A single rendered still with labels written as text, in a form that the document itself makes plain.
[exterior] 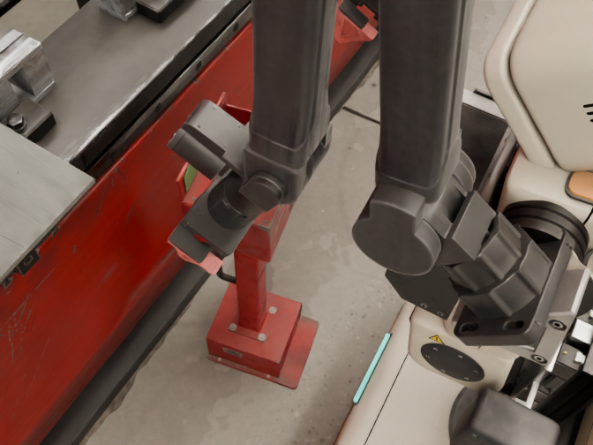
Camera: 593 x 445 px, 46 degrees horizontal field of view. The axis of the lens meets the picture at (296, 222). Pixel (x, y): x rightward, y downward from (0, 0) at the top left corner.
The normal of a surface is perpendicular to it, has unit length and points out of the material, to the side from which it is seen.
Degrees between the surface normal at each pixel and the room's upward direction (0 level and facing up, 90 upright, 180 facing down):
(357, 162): 0
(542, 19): 42
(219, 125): 23
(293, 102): 90
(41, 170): 0
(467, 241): 37
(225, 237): 27
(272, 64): 90
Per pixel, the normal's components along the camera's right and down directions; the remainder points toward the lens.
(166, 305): 0.04, -0.51
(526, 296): 0.20, 0.29
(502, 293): -0.07, 0.54
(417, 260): -0.47, 0.75
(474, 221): 0.56, -0.15
